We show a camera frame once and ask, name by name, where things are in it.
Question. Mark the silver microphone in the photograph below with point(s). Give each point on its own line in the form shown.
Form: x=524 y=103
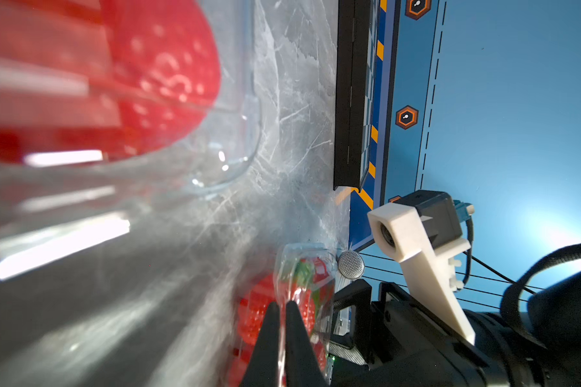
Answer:
x=351 y=265

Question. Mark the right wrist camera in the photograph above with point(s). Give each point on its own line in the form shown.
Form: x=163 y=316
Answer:
x=422 y=233

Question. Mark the clear plastic clamshell container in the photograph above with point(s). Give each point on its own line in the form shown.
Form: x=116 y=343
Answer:
x=108 y=103

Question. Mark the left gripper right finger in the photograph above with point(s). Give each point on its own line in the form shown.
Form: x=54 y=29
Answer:
x=302 y=368

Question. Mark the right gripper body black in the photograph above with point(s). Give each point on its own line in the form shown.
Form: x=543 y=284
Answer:
x=395 y=341

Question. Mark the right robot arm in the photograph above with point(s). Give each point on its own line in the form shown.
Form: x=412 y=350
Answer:
x=542 y=345

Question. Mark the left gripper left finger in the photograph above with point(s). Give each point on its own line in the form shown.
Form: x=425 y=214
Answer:
x=263 y=367

